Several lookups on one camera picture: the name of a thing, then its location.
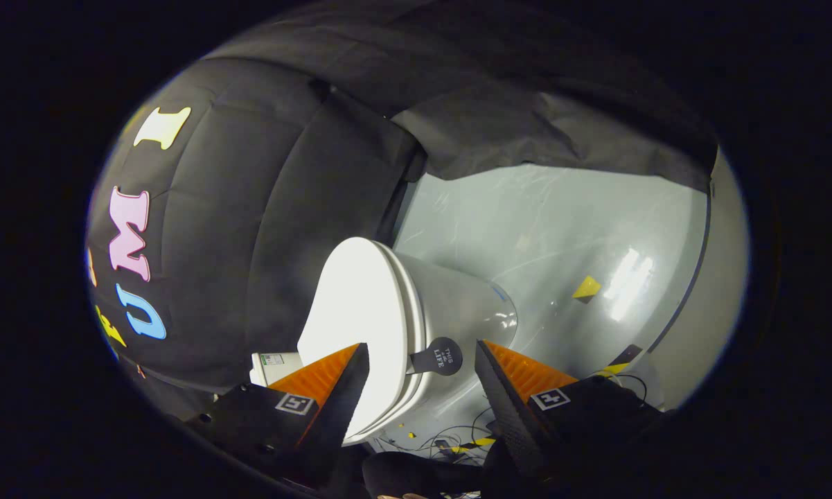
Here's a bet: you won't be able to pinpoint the black floor cables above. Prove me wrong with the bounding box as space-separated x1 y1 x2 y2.
373 408 501 459

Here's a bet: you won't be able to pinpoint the black yellow striped floor tape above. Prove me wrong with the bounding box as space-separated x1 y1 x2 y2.
594 344 644 379

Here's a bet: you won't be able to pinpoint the black backdrop cloth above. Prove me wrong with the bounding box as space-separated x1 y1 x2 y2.
87 3 718 397

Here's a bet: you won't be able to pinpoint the black lid lifter tab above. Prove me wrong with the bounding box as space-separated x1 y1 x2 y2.
408 337 464 377

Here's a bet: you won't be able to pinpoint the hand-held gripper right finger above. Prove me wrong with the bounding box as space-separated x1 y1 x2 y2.
475 340 667 487

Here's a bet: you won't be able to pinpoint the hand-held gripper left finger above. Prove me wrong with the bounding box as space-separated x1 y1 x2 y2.
180 343 371 490

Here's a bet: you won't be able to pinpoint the yellow floor tape patch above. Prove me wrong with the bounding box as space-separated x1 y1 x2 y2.
572 275 603 305

